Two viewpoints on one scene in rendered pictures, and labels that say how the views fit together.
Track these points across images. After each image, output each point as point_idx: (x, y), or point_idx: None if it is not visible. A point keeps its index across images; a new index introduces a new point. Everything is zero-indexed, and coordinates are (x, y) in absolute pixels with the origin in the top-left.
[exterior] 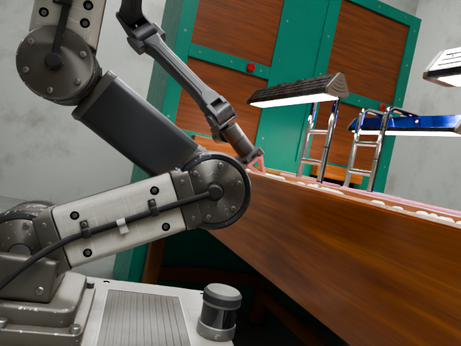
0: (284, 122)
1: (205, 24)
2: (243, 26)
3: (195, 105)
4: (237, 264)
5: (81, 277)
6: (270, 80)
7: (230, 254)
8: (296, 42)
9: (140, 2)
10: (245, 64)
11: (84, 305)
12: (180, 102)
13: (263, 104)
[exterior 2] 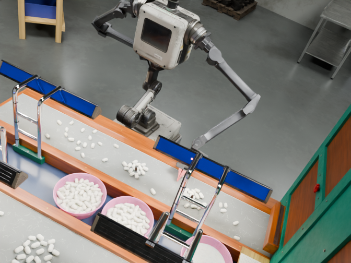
0: (292, 260)
1: (338, 138)
2: (344, 153)
3: (300, 191)
4: None
5: (144, 130)
6: (313, 213)
7: None
8: (346, 198)
9: (241, 91)
10: (319, 184)
11: (136, 130)
12: (301, 183)
13: None
